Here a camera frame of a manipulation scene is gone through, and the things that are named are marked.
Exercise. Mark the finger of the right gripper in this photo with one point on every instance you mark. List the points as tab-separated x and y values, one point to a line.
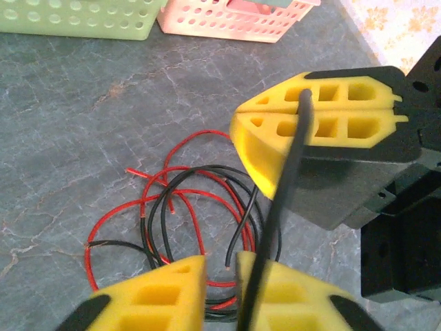
361	93
262	162

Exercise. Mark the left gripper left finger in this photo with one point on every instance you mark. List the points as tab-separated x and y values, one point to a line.
155	300

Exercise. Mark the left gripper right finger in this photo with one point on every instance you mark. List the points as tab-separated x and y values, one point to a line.
296	303

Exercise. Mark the pink plastic basket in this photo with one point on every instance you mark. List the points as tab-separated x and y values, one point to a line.
241	20

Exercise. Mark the green plastic basket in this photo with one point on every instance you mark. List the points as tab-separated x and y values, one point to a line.
69	17

